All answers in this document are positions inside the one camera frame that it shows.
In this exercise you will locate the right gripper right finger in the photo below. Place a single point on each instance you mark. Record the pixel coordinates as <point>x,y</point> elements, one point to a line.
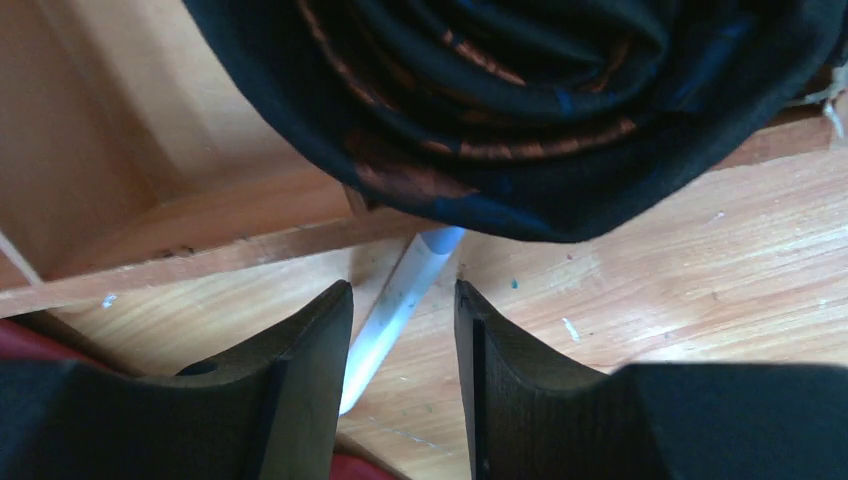
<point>533,413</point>

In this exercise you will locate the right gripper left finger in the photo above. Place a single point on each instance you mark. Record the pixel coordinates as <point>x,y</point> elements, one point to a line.
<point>266,408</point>

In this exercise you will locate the purple capped white marker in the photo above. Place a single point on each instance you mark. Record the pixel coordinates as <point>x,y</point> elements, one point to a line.
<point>412,277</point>

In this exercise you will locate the red backpack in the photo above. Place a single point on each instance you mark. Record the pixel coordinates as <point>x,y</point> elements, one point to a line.
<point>19,342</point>

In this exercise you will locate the wooden divided tray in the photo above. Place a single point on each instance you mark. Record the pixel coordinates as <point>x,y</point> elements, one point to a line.
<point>129,159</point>

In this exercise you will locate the rolled tie with orange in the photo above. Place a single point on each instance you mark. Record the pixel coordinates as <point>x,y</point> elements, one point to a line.
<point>550,121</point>

